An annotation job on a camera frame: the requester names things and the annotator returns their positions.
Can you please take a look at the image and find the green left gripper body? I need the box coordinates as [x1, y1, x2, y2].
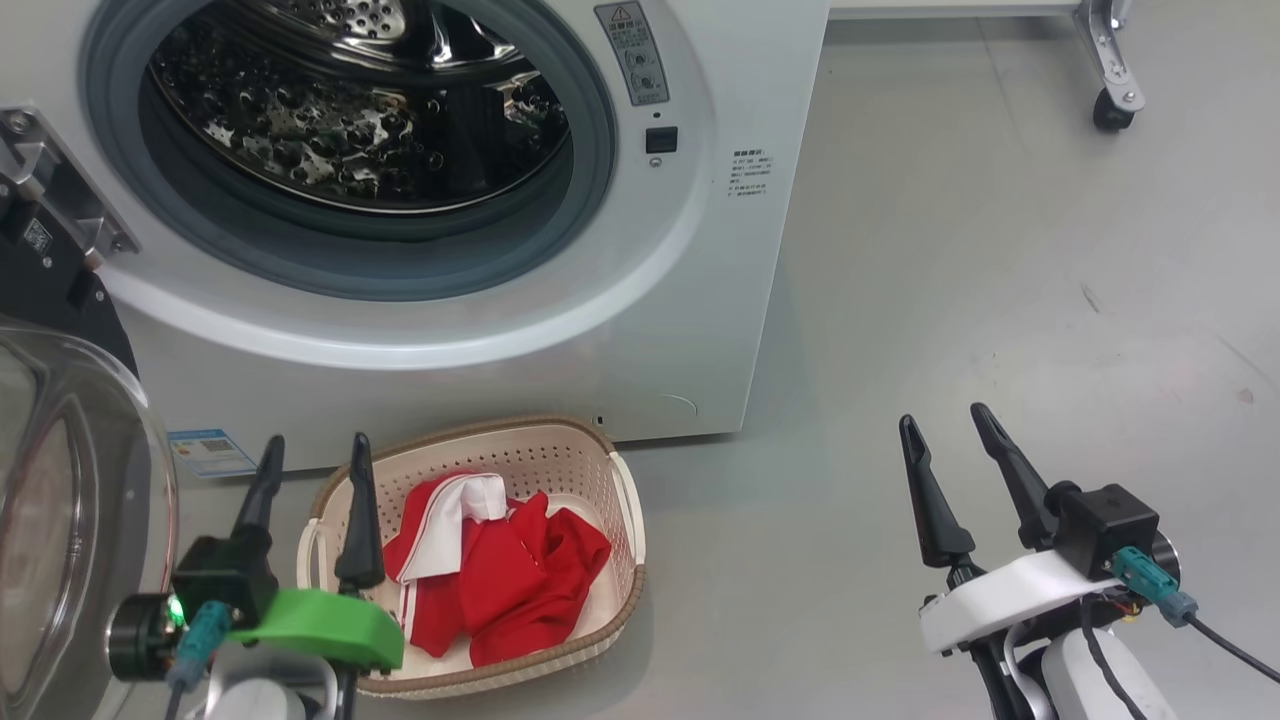
[108, 588, 406, 683]

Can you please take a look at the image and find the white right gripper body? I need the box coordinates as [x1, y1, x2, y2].
[918, 535, 1183, 661]

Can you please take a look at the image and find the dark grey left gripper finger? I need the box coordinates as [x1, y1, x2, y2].
[232, 434, 287, 546]
[334, 432, 387, 591]

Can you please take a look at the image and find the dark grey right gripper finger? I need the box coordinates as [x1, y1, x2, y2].
[898, 414, 976, 569]
[970, 402, 1059, 549]

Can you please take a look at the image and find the red and white garment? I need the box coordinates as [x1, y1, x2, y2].
[383, 470, 613, 669]

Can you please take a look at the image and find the beige perforated laundry basket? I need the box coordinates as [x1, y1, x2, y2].
[297, 415, 648, 699]

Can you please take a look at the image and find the white front-load washing machine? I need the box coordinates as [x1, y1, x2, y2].
[0, 0, 833, 471]

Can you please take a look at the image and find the steel perforated washing drum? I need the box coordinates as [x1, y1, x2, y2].
[148, 0, 573, 216]

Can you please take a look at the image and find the blue energy label sticker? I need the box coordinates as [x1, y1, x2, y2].
[167, 429, 259, 479]

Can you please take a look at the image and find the black caster wheel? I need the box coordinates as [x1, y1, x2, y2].
[1092, 88, 1136, 134]

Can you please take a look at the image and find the small printed text label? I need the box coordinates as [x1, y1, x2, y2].
[731, 148, 771, 199]

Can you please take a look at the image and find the white cart with metal leg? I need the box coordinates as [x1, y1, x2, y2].
[828, 0, 1148, 113]

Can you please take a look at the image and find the grey warning label sticker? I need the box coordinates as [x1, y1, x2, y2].
[594, 0, 671, 107]

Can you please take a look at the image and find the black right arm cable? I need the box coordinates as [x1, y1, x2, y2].
[1078, 595, 1151, 720]

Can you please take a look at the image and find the teal plug left camera cable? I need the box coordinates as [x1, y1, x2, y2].
[165, 600, 233, 720]

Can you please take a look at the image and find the teal plug camera cable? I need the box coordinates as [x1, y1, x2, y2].
[165, 600, 233, 720]
[1112, 546, 1280, 686]

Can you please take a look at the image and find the teal plug right camera cable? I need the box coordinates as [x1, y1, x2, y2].
[1112, 546, 1280, 686]

